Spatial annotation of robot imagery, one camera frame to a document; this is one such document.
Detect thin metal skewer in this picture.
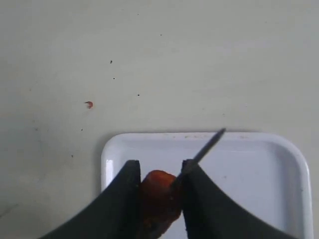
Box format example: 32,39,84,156
169,128,226,190

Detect small red fruit ball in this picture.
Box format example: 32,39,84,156
137,170,182,239

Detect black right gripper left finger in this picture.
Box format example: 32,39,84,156
42,160,141,239

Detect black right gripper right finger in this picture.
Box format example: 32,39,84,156
182,166,302,239

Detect white rectangular plastic tray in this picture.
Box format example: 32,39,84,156
101,132,314,239

